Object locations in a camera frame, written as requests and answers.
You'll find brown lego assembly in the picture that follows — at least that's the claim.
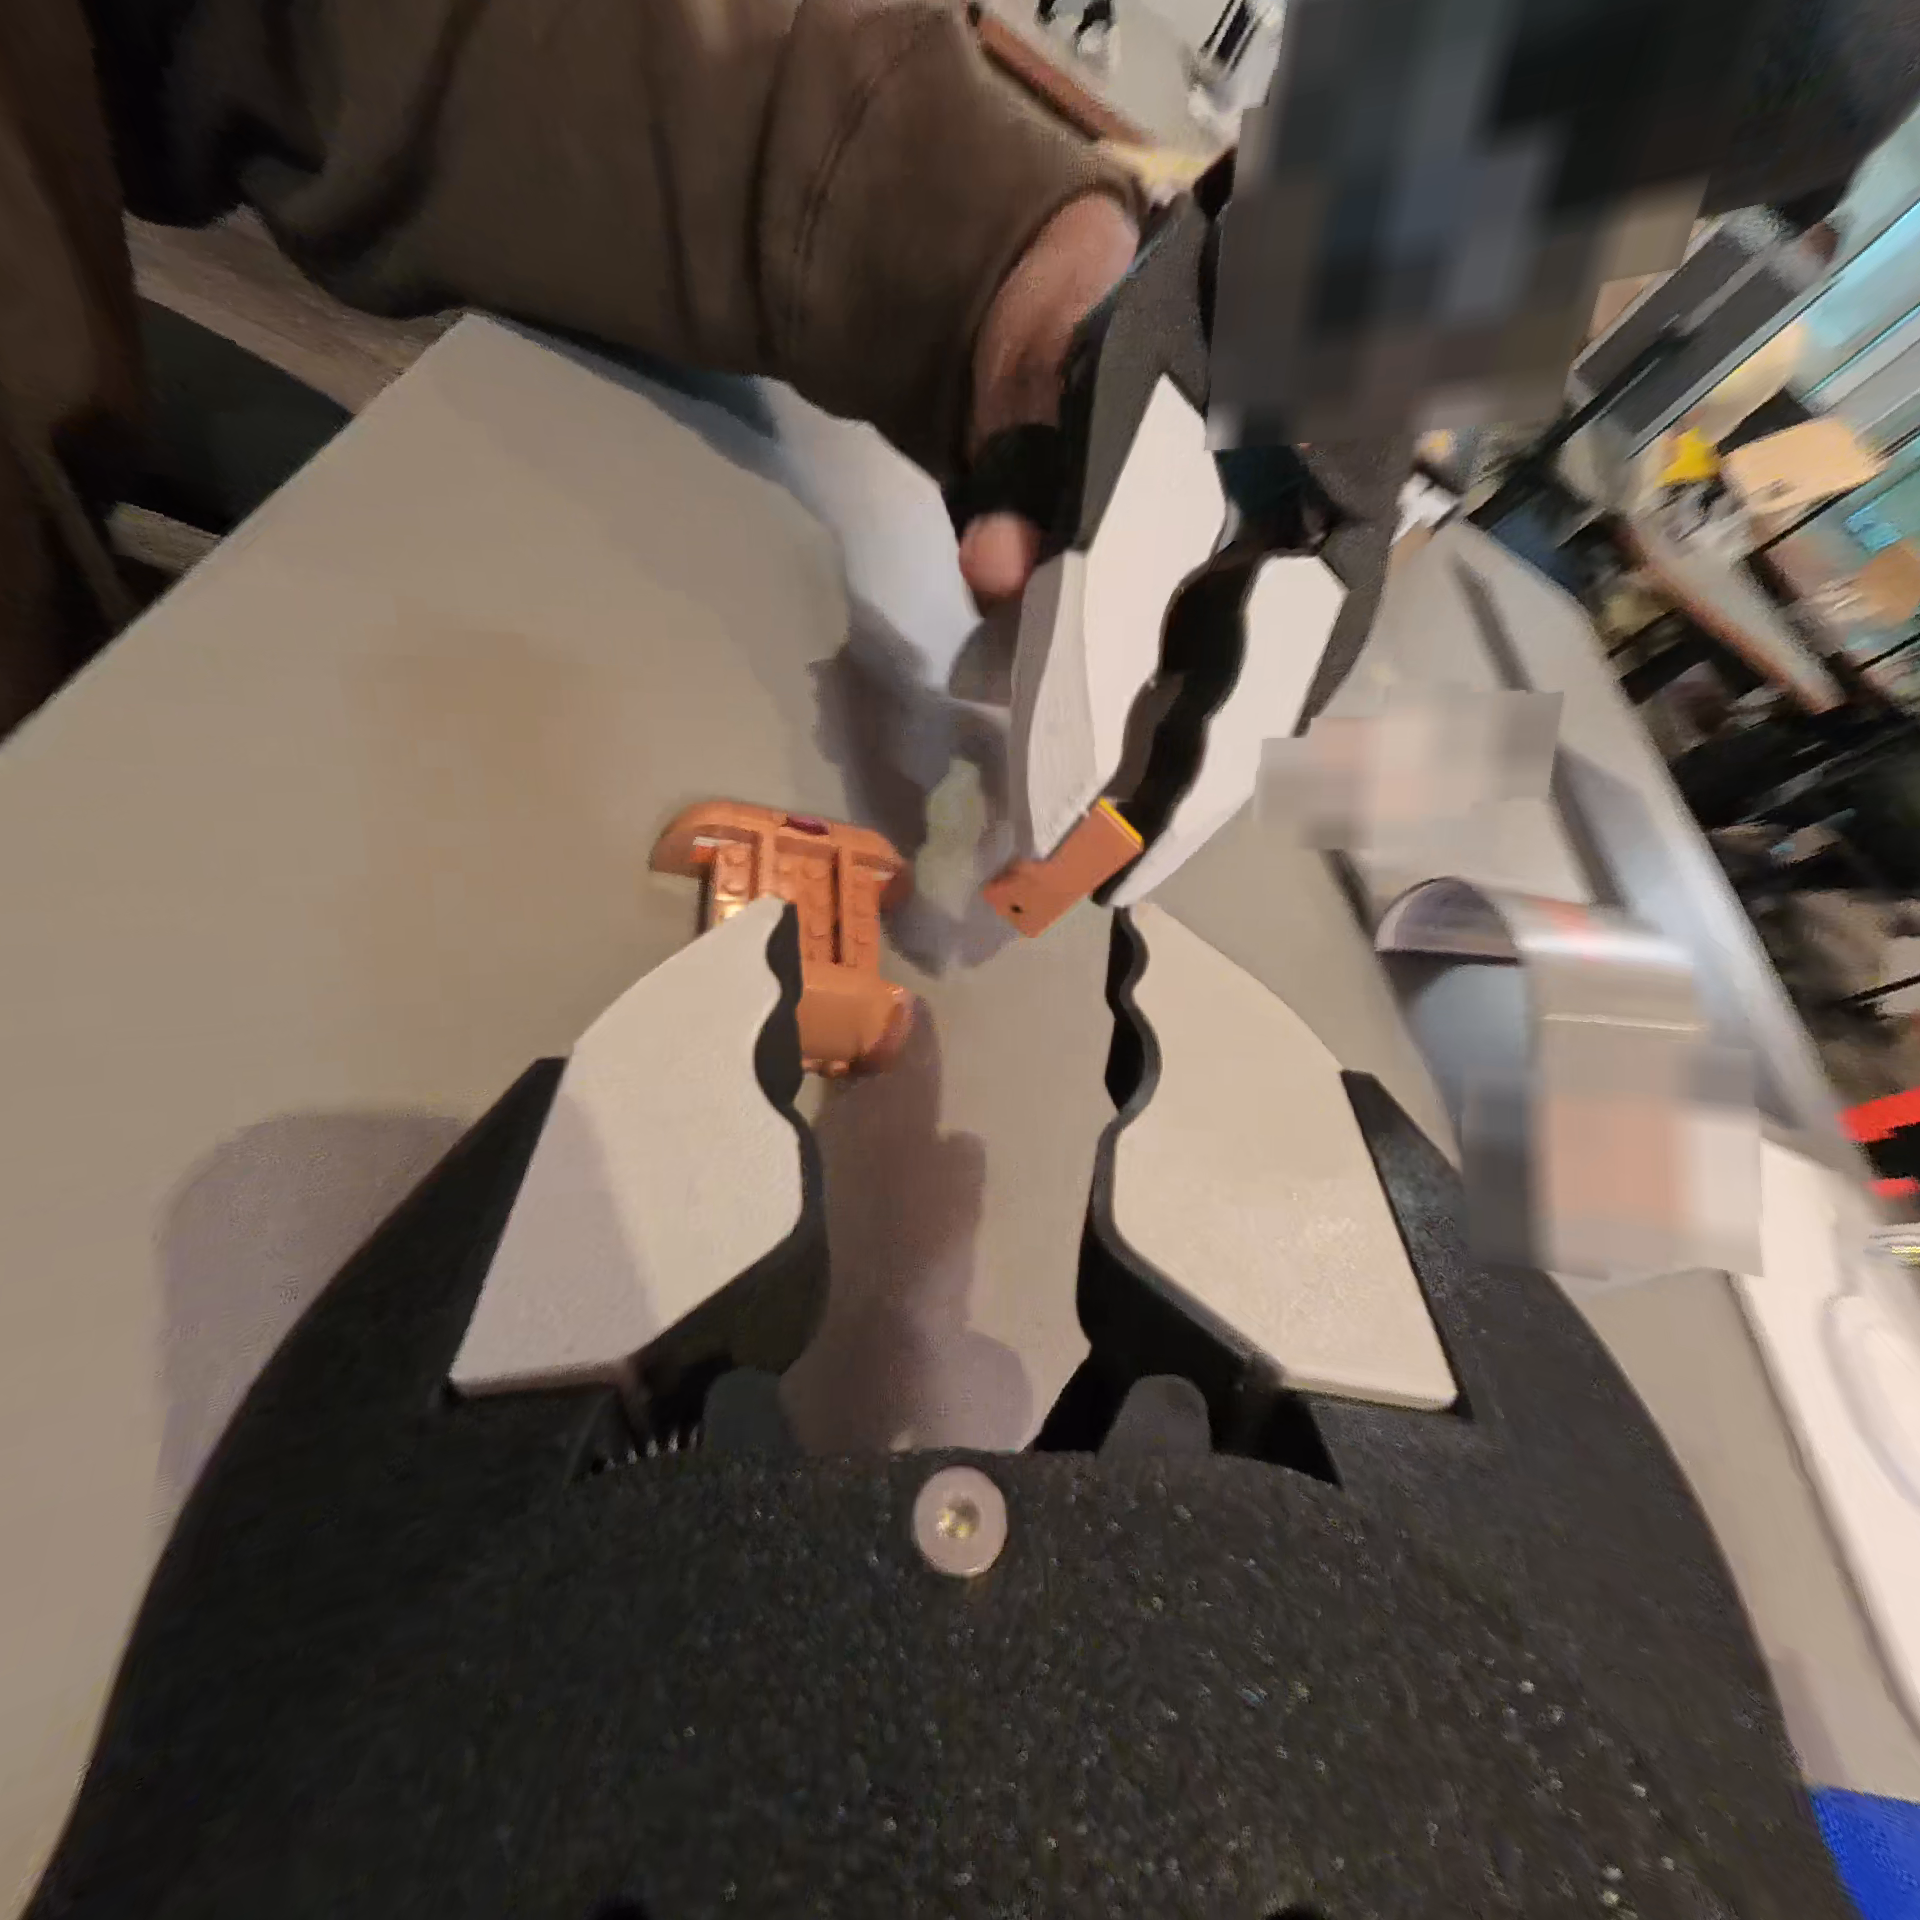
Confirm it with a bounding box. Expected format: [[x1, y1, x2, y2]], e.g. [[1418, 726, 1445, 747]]
[[646, 802, 918, 1082]]

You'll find lego instruction booklet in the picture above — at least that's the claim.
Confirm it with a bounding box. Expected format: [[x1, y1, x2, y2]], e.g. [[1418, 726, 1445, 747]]
[[1364, 873, 1719, 1267]]

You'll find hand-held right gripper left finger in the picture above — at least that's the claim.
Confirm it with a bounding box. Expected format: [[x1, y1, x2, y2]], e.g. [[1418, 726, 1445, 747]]
[[451, 897, 831, 1400]]

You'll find person's left hand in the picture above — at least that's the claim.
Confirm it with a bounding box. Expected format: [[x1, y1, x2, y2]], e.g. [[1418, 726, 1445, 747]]
[[947, 188, 1158, 605]]

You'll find person's left forearm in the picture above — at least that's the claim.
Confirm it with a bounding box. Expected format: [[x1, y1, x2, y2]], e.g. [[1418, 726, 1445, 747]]
[[168, 0, 1158, 485]]

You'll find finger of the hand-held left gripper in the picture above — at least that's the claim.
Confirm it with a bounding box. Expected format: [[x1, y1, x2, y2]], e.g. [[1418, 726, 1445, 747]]
[[1125, 552, 1360, 910], [1001, 376, 1239, 882]]

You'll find small orange lego brick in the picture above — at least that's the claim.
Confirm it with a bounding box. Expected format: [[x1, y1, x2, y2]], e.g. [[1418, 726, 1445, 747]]
[[984, 811, 1151, 941]]

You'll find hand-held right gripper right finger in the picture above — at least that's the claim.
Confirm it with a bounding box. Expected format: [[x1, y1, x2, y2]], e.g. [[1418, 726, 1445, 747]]
[[1085, 904, 1468, 1414]]

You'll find white flat stand base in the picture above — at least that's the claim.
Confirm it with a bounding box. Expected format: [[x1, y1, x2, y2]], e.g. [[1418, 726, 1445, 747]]
[[1760, 1123, 1920, 1740]]

